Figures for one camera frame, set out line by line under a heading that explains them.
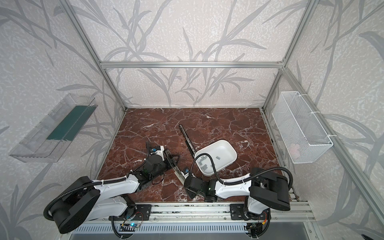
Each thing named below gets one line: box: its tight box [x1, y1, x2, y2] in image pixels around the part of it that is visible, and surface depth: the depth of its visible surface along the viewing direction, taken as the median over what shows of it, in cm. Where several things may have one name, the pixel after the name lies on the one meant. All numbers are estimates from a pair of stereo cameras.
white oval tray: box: [195, 140, 238, 177], surface depth 94 cm
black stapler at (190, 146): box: [179, 124, 197, 158], surface depth 101 cm
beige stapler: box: [173, 167, 186, 185], surface depth 86 cm
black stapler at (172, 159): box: [164, 149, 180, 168], surface depth 79 cm
